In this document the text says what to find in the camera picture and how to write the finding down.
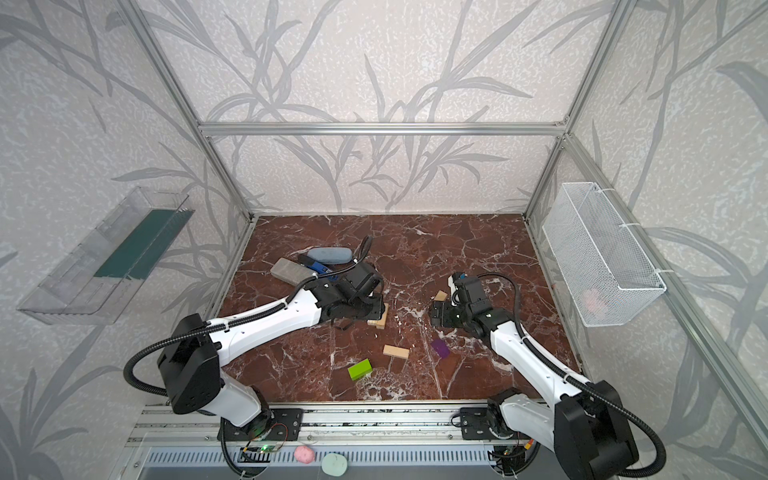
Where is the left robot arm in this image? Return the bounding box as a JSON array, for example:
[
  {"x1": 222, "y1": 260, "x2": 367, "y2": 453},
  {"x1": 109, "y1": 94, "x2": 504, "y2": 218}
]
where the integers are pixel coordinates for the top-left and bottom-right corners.
[{"x1": 158, "y1": 262, "x2": 384, "y2": 437}]

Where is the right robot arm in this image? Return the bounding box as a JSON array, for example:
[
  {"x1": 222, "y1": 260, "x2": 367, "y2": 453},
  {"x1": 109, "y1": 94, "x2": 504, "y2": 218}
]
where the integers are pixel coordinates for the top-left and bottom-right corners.
[{"x1": 430, "y1": 272, "x2": 639, "y2": 479}]

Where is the purple block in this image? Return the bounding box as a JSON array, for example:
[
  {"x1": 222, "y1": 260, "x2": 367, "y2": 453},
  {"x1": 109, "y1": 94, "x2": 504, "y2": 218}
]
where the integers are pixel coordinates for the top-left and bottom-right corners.
[{"x1": 430, "y1": 338, "x2": 451, "y2": 359}]

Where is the grey rectangular sponge block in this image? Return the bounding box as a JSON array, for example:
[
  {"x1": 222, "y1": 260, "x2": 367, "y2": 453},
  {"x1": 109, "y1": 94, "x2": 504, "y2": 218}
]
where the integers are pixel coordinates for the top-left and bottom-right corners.
[{"x1": 270, "y1": 258, "x2": 317, "y2": 286}]

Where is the green block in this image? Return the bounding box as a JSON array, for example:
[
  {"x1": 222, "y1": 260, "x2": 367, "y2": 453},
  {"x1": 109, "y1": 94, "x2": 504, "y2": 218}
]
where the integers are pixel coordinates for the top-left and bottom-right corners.
[{"x1": 347, "y1": 359, "x2": 373, "y2": 381}]

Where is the blue stapler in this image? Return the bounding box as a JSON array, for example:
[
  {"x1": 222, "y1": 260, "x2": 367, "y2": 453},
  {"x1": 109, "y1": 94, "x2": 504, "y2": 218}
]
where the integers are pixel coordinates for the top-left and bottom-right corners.
[{"x1": 297, "y1": 254, "x2": 334, "y2": 277}]

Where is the blue grey oval case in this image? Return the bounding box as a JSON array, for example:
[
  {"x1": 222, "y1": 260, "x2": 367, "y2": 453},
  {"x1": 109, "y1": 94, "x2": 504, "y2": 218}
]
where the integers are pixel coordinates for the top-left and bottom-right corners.
[{"x1": 306, "y1": 247, "x2": 354, "y2": 265}]

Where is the pink object in basket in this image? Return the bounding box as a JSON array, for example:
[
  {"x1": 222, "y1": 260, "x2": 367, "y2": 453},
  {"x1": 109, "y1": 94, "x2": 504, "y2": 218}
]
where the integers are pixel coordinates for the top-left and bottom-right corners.
[{"x1": 582, "y1": 289, "x2": 608, "y2": 319}]

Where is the right circuit board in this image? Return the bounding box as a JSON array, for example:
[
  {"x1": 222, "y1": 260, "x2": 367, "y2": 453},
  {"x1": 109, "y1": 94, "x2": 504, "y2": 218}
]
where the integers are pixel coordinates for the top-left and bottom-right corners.
[{"x1": 488, "y1": 440, "x2": 540, "y2": 478}]

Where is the pink eraser blob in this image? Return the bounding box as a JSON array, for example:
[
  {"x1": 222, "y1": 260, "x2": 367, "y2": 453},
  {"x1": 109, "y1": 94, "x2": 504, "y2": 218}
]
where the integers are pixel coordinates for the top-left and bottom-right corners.
[{"x1": 293, "y1": 445, "x2": 316, "y2": 465}]

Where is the mint green blob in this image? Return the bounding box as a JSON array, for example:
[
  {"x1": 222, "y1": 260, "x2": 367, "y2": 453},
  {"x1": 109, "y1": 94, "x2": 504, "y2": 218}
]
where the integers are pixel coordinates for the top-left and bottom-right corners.
[{"x1": 321, "y1": 453, "x2": 348, "y2": 477}]

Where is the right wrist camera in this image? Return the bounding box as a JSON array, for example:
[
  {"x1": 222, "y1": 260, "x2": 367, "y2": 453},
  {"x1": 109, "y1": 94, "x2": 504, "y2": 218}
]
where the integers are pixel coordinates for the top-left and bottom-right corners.
[{"x1": 448, "y1": 272, "x2": 467, "y2": 304}]

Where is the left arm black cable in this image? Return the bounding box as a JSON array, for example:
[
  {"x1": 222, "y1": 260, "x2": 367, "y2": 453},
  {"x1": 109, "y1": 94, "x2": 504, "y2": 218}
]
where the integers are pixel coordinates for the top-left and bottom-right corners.
[{"x1": 122, "y1": 233, "x2": 374, "y2": 479}]

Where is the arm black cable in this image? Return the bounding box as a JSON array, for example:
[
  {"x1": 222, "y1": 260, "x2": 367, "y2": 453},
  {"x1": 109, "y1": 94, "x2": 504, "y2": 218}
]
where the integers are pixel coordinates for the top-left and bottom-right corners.
[
  {"x1": 473, "y1": 272, "x2": 668, "y2": 479},
  {"x1": 122, "y1": 233, "x2": 374, "y2": 479}
]

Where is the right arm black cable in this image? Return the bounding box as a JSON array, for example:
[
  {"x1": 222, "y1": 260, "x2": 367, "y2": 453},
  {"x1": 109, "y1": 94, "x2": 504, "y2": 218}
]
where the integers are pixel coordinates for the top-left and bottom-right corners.
[{"x1": 473, "y1": 272, "x2": 668, "y2": 479}]

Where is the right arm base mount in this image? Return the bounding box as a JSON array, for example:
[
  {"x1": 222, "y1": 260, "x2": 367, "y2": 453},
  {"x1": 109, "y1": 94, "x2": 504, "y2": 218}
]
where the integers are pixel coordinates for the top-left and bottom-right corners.
[{"x1": 449, "y1": 407, "x2": 530, "y2": 442}]

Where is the aluminium front rail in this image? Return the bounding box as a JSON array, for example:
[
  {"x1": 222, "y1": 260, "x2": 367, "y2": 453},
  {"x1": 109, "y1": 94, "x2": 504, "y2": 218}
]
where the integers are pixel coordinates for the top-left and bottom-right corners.
[{"x1": 125, "y1": 403, "x2": 631, "y2": 448}]

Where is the white wire wall basket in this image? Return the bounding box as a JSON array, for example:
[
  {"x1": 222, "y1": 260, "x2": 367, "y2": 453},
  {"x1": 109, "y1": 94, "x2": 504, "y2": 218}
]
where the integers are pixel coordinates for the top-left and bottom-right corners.
[{"x1": 542, "y1": 182, "x2": 666, "y2": 327}]

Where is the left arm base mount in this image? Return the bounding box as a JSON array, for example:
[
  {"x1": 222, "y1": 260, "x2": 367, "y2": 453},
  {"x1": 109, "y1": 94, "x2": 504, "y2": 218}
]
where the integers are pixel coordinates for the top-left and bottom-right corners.
[{"x1": 217, "y1": 408, "x2": 304, "y2": 442}]

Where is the clear plastic wall bin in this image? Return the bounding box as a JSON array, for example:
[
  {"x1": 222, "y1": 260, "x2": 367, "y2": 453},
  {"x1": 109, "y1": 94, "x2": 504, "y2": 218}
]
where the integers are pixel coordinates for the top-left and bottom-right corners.
[{"x1": 17, "y1": 187, "x2": 194, "y2": 325}]

